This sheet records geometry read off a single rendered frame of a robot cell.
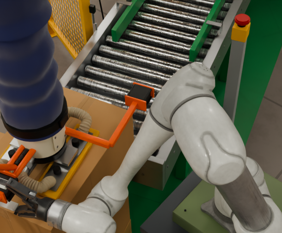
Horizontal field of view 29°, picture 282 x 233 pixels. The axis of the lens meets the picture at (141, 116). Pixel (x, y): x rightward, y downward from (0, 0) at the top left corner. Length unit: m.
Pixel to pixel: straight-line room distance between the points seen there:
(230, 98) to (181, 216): 0.93
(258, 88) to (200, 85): 2.32
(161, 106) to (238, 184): 0.28
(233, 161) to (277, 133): 2.18
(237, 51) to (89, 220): 1.23
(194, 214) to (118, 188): 0.40
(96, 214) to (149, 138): 0.35
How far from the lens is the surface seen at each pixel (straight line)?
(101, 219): 1.67
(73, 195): 1.94
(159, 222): 2.09
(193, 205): 2.06
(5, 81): 1.66
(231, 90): 2.74
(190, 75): 1.34
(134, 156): 1.51
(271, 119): 3.47
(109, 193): 1.75
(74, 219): 1.68
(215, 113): 1.27
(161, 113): 1.39
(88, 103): 2.21
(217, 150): 1.22
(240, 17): 2.48
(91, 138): 1.91
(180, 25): 3.21
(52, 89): 1.74
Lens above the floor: 2.55
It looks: 48 degrees down
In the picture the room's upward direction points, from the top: 2 degrees counter-clockwise
